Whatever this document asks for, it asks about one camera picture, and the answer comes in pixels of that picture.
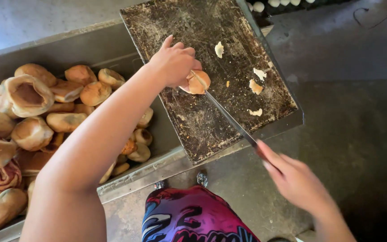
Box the row of white dough balls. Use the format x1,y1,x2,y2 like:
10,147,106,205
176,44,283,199
247,0,316,13

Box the person's right shoe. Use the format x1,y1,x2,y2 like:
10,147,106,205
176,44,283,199
196,172,209,188

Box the thin black cable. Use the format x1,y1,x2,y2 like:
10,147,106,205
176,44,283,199
353,0,387,30

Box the colourful printed shorts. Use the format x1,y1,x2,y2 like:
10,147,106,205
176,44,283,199
141,185,261,242

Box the black dough tray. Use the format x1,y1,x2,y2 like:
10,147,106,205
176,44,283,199
245,0,353,28

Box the heap of baked bread rolls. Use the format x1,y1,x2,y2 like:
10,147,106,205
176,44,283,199
0,63,154,238

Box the small golden bread roll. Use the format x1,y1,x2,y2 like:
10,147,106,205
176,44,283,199
179,69,211,95

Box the long steel knife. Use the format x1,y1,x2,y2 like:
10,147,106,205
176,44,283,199
191,70,260,150

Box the person's left hand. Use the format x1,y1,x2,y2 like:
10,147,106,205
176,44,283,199
148,35,203,89

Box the grey metal trough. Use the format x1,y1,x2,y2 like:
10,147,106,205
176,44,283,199
0,18,305,242

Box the dark scratched baking tray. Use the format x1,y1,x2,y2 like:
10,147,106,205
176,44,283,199
120,0,304,165

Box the person's right hand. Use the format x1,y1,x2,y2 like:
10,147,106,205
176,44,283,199
255,139,336,216

